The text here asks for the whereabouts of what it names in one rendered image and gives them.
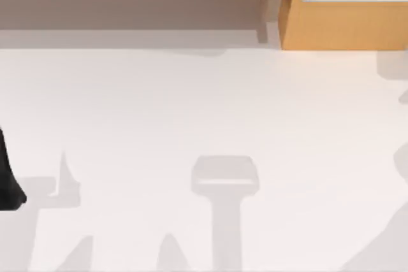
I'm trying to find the light wooden cupboard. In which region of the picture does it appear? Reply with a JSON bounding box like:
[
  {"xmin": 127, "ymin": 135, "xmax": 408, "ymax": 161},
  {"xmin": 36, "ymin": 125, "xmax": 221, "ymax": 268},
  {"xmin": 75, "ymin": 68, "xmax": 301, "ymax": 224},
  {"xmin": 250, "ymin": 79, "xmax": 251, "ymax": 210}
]
[{"xmin": 277, "ymin": 0, "xmax": 408, "ymax": 51}]

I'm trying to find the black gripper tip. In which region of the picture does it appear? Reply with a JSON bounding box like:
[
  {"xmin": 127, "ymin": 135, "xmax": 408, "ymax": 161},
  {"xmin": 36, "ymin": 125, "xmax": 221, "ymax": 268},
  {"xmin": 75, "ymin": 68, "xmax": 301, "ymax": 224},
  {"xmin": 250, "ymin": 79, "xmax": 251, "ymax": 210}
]
[{"xmin": 0, "ymin": 129, "xmax": 27, "ymax": 212}]

